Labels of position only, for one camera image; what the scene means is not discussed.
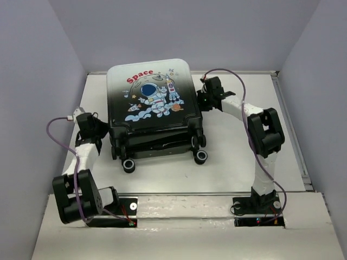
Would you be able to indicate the black suitcase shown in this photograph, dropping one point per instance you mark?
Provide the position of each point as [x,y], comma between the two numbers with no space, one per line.
[153,111]

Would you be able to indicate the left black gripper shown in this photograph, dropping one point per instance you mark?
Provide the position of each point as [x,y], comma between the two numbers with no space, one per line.
[105,125]

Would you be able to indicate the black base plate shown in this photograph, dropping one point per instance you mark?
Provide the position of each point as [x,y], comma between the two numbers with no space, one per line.
[122,216]
[250,215]

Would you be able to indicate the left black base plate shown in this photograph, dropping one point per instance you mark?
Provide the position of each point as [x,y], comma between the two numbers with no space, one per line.
[122,216]

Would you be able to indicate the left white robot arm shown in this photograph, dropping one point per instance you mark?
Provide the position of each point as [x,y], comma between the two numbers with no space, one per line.
[76,193]

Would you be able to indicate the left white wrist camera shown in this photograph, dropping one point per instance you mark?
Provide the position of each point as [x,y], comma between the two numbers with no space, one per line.
[78,111]

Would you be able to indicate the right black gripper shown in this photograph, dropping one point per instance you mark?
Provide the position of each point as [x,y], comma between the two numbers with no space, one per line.
[200,92]

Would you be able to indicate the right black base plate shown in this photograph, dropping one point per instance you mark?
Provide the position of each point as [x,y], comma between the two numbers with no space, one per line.
[250,215]

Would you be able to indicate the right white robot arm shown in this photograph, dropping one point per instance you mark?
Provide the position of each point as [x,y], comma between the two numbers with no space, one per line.
[265,136]

